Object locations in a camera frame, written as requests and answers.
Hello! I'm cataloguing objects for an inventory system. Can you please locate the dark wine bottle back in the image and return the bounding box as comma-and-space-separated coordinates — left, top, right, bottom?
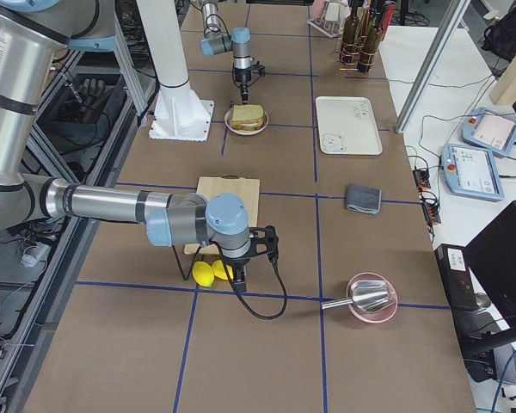
341, 1, 370, 43

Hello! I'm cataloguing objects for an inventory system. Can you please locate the metal scoop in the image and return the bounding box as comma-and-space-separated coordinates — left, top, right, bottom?
321, 280, 395, 314

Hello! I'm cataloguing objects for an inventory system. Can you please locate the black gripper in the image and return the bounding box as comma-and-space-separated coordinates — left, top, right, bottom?
232, 62, 266, 104
221, 225, 279, 293

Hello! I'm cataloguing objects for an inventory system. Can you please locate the pink bowl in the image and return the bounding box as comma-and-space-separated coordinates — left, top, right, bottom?
346, 272, 398, 324

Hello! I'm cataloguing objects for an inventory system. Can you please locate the aluminium frame post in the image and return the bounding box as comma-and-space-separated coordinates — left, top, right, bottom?
395, 0, 471, 133

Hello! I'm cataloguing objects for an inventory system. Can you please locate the teach pendant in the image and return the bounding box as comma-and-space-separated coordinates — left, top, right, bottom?
461, 108, 516, 157
441, 144, 505, 201

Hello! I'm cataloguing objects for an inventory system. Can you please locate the copper wire bottle rack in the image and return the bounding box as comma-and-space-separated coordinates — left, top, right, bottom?
339, 35, 377, 73

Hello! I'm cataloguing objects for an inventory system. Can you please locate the near teach pendant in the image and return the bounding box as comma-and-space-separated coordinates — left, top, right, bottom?
441, 144, 505, 201

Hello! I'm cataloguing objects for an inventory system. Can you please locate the white bowl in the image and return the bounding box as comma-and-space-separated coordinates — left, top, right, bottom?
224, 104, 268, 135

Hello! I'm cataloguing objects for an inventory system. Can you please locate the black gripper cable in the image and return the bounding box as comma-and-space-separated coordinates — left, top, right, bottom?
171, 240, 289, 320

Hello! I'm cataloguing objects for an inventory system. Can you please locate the white bear tray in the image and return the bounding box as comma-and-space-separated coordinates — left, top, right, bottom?
315, 96, 383, 156

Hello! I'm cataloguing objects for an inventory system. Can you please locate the wooden cutting board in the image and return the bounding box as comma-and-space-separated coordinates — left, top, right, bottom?
197, 176, 261, 242

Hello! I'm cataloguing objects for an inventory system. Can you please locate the dark wine bottle front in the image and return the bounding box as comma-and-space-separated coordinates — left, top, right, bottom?
357, 1, 393, 72

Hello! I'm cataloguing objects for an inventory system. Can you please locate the whole yellow lemon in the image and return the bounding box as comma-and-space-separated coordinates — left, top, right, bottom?
191, 261, 215, 287

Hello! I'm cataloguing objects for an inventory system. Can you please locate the black monitor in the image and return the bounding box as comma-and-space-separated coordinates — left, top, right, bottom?
464, 200, 516, 317

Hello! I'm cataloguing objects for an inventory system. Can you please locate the grey folded cloth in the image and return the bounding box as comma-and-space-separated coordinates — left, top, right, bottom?
345, 182, 382, 214

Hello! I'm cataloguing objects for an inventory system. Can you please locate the dark wine bottle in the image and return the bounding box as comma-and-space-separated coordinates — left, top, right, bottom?
341, 1, 370, 43
357, 1, 393, 72

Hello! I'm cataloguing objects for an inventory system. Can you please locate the black computer box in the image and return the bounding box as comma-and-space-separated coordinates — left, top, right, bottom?
434, 243, 477, 311

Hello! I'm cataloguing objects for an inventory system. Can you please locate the far teach pendant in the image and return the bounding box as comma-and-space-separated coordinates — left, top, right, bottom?
461, 108, 516, 157

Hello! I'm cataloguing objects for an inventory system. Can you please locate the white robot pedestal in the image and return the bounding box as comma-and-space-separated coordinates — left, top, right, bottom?
137, 0, 214, 142

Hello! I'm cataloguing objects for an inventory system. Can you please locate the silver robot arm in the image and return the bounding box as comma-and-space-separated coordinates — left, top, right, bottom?
0, 1, 279, 293
197, 0, 265, 104

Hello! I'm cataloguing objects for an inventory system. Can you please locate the toast with fried egg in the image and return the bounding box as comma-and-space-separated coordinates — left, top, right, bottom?
227, 117, 267, 133

